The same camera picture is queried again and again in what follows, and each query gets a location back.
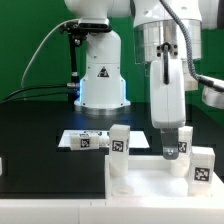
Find white front fence bar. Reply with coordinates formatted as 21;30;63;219
0;198;224;224

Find white square table top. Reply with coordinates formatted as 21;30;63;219
104;154;224;200

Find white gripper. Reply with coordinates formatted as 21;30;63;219
149;58;199;161

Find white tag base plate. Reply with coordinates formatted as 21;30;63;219
58;130;150;148

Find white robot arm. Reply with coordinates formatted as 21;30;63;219
65;0;224;160

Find black cables on table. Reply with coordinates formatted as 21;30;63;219
0;84;73;104

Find white left fence piece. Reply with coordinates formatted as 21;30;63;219
0;157;3;176

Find grey camera cable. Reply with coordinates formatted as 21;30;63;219
20;18;80;90

